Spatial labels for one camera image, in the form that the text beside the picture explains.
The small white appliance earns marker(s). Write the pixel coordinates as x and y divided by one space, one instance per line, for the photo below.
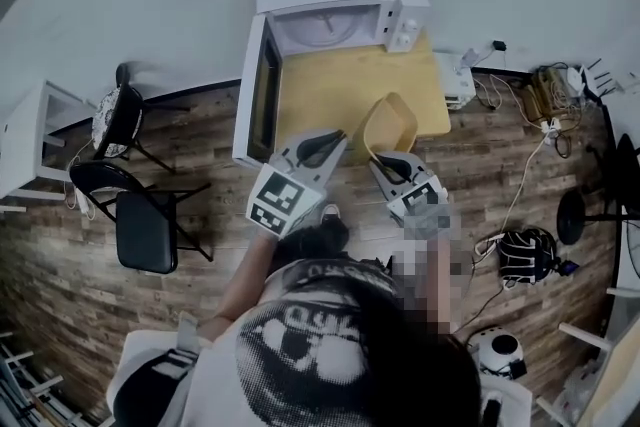
456 80

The black chair with patterned cushion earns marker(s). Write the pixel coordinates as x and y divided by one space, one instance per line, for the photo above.
117 115

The brown cardboard box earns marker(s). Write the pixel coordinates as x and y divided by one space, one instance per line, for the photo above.
542 95

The person's shoe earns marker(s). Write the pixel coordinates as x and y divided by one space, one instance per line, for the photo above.
331 214

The black and white helmet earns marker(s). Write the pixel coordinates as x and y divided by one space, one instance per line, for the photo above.
527 257

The person's right forearm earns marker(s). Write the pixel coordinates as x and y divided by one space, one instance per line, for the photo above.
430 275

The white microwave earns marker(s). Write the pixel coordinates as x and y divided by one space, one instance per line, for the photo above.
320 15

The beige food container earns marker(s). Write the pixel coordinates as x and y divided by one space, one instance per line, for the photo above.
395 117

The white cabinet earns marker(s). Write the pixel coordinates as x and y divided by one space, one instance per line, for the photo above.
30 140

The person's left forearm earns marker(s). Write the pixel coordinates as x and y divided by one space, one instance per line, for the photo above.
245 275

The white power strip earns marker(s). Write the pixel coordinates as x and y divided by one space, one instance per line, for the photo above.
551 127

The black standing fan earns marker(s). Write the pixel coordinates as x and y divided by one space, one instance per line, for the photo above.
572 215

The black folding chair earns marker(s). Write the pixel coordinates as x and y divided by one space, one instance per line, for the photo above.
145 230

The person's black white printed shirt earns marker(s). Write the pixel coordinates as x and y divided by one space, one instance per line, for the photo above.
310 345

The black power adapter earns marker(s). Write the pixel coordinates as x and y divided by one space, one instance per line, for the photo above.
499 46

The white round helmet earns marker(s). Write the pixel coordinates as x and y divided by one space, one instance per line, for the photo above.
497 352

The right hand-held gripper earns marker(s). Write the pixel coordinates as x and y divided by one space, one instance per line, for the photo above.
417 195

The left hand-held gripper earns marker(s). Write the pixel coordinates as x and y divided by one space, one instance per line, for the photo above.
282 195

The white router with antennas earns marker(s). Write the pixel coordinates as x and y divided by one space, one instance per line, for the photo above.
602 82

